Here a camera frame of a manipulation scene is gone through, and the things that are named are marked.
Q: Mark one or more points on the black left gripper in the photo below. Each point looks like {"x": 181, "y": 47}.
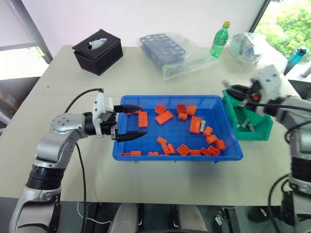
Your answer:
{"x": 108, "y": 127}

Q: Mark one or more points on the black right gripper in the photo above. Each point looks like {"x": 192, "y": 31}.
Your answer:
{"x": 252, "y": 95}

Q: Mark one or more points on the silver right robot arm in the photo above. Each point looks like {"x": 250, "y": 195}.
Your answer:
{"x": 300, "y": 136}

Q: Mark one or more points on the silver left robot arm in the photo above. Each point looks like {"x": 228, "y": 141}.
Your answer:
{"x": 58, "y": 143}

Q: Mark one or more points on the green plastic bin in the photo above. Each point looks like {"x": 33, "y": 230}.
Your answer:
{"x": 252, "y": 136}

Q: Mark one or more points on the blue plastic bin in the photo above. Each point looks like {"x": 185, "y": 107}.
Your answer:
{"x": 179, "y": 159}

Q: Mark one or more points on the grey battery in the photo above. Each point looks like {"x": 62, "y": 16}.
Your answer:
{"x": 251, "y": 128}
{"x": 243, "y": 123}
{"x": 202, "y": 125}

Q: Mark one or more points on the crumpled clear plastic bag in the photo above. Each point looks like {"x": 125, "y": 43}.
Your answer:
{"x": 247, "y": 48}

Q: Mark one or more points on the green plastic bottle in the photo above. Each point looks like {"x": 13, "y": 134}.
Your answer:
{"x": 218, "y": 41}

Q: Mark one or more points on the blue water bottle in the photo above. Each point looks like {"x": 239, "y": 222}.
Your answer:
{"x": 297, "y": 55}

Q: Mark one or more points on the black tissue box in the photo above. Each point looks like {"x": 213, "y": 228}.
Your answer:
{"x": 97, "y": 58}

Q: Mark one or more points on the blue test tube rack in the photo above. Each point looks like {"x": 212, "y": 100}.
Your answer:
{"x": 162, "y": 48}

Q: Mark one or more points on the white tissue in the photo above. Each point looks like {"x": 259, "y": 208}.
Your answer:
{"x": 97, "y": 43}

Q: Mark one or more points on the grey rounded robot leg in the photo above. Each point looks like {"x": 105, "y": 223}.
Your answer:
{"x": 126, "y": 218}
{"x": 192, "y": 218}

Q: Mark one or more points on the silver padlock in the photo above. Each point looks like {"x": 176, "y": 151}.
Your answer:
{"x": 219, "y": 220}

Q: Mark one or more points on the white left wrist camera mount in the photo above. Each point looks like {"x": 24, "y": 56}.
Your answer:
{"x": 100, "y": 106}

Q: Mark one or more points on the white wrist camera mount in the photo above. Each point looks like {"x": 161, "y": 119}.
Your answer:
{"x": 267, "y": 80}
{"x": 100, "y": 106}

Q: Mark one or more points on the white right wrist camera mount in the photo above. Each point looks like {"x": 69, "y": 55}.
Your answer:
{"x": 267, "y": 80}

